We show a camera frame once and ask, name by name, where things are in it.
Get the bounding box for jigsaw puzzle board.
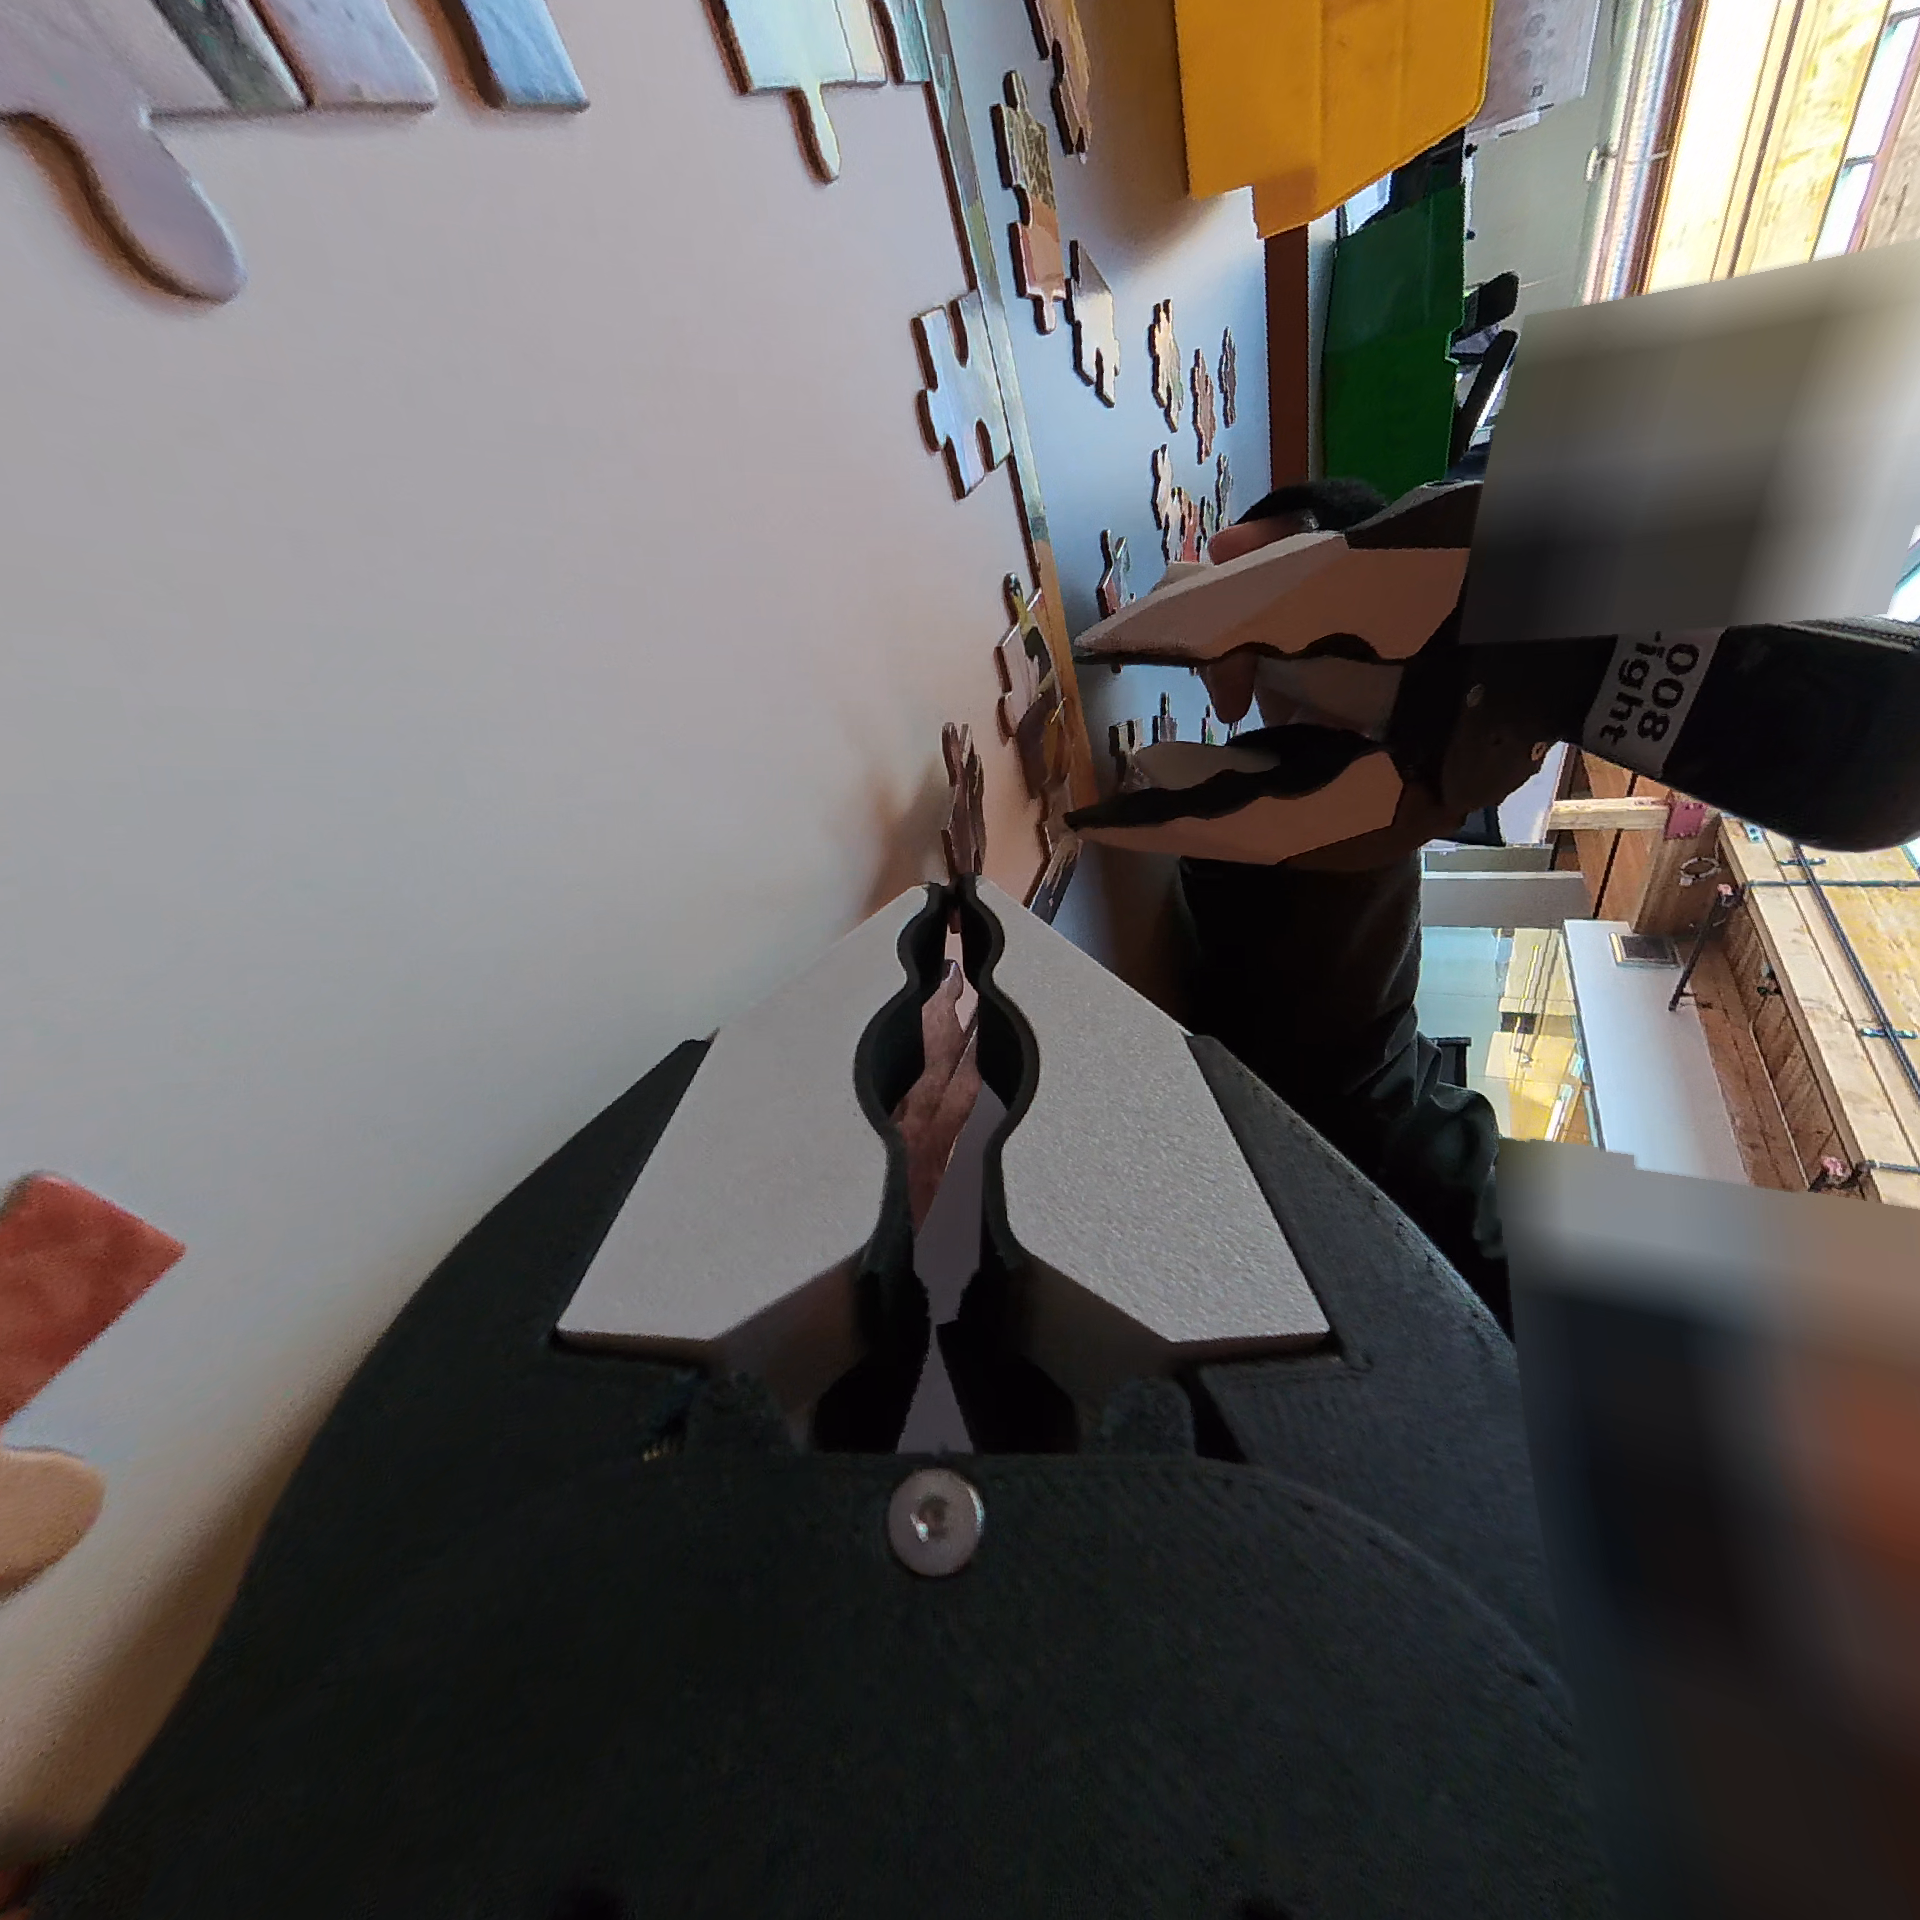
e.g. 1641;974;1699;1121
0;0;1104;1862

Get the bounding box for scattered loose puzzle pieces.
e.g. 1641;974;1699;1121
990;0;1248;781

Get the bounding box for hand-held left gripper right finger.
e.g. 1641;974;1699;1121
964;879;1336;1454

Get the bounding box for wooden window frame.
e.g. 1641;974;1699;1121
1591;0;1920;294

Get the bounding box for white background counter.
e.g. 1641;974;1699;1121
1568;918;1748;1186

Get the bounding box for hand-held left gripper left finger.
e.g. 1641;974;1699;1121
556;882;958;1448

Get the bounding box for green bin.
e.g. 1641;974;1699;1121
1320;165;1472;504

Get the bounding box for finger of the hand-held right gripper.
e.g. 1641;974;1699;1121
1072;528;1484;672
1058;726;1408;869

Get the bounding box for white printed paper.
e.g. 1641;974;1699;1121
1476;0;1607;144

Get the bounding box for wooden frame structure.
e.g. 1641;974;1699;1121
1576;749;1920;1202

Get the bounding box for pinkish brown puzzle piece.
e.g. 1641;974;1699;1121
892;721;993;1247

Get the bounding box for person's black clothing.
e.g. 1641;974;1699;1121
1177;854;1510;1308

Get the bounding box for yellow storage box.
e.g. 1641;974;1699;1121
1172;0;1498;239

